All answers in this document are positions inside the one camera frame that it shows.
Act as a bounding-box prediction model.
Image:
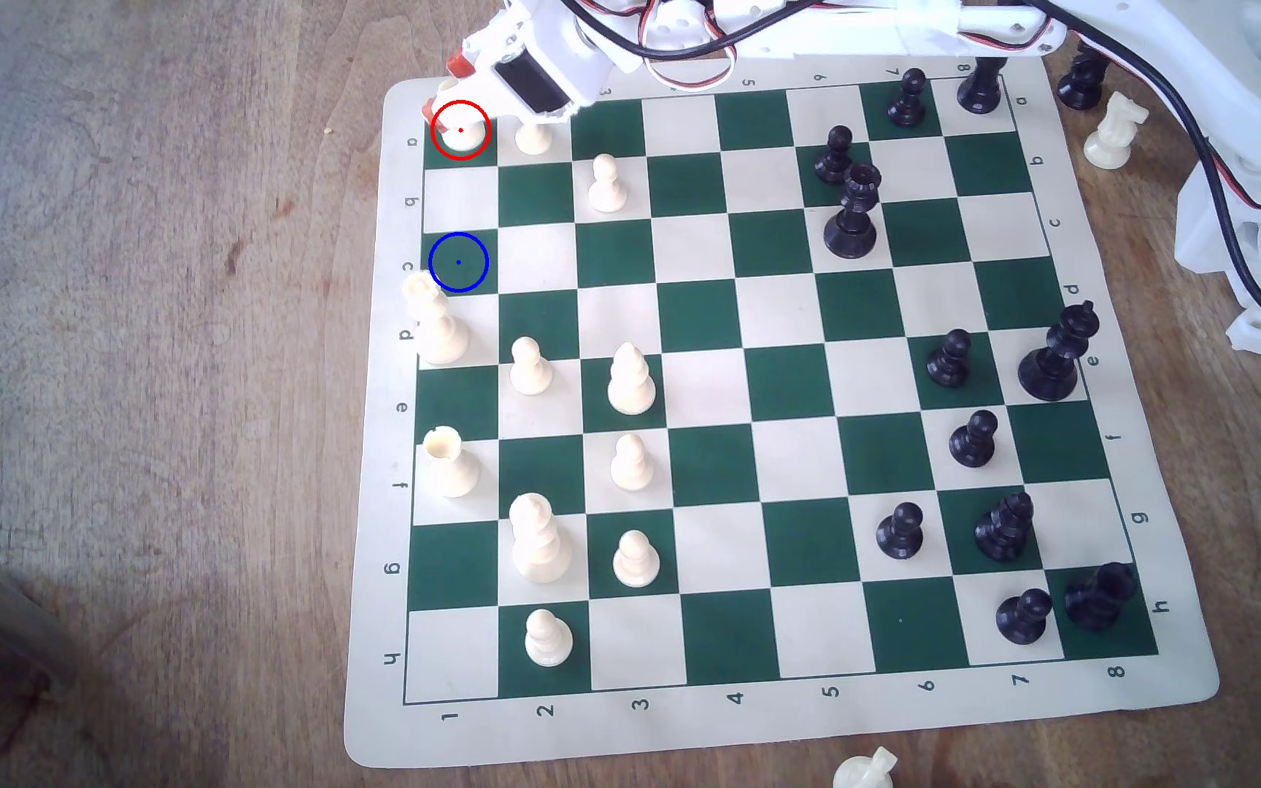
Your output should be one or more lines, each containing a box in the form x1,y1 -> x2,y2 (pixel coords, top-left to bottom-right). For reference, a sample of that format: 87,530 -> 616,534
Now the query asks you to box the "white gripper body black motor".
460,0 -> 617,117

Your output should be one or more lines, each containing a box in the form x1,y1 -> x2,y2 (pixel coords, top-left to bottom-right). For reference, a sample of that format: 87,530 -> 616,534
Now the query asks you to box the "white rook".
421,425 -> 482,501
433,93 -> 492,161

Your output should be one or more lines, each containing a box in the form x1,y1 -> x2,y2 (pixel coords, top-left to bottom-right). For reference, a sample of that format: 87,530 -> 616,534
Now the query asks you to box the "green white chess mat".
344,38 -> 1221,770

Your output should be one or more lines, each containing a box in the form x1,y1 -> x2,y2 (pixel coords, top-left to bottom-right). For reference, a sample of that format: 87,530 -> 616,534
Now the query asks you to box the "white chess piece lying down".
833,746 -> 899,788

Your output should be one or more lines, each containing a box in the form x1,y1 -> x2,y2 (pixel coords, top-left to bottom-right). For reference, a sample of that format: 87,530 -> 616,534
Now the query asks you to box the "white king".
401,270 -> 472,367

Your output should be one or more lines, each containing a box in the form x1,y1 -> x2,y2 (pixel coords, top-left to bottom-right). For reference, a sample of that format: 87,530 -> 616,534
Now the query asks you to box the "black pawn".
948,409 -> 1000,468
876,501 -> 926,562
996,587 -> 1054,646
814,125 -> 856,185
926,328 -> 973,390
887,68 -> 930,128

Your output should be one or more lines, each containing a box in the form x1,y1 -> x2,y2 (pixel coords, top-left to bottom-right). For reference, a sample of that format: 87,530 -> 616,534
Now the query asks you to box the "white bishop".
606,341 -> 658,417

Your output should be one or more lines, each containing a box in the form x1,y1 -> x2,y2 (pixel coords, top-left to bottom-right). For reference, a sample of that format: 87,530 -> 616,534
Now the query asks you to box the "black queen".
823,163 -> 884,260

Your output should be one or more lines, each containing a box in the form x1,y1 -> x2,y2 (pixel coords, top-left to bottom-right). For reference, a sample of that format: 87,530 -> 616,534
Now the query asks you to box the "black rook a8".
957,55 -> 1009,116

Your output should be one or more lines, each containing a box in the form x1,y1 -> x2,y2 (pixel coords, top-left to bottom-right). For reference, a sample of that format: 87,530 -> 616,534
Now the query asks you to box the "white queen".
508,492 -> 574,586

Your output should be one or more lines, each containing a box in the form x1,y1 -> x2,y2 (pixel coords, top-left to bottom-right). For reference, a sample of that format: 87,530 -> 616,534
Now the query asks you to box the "black knight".
1056,44 -> 1114,112

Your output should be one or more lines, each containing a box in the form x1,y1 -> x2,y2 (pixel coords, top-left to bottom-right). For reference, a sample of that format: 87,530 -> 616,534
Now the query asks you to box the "white knight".
1084,90 -> 1151,171

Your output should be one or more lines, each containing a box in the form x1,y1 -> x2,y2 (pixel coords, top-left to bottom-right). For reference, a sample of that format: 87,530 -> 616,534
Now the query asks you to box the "black king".
1017,301 -> 1101,403

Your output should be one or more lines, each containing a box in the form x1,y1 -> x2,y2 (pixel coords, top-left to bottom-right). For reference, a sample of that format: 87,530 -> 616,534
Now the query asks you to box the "black cable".
559,0 -> 1261,360

